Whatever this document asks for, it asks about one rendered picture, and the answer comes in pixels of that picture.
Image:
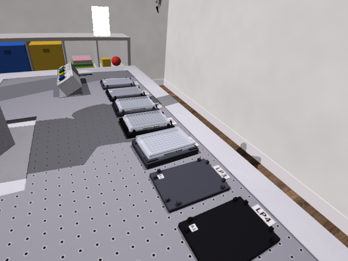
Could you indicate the grey operator panel with coloured keys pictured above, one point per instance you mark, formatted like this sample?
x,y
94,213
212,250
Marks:
x,y
68,81

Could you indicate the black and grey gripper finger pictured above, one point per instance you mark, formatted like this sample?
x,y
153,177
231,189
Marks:
x,y
158,2

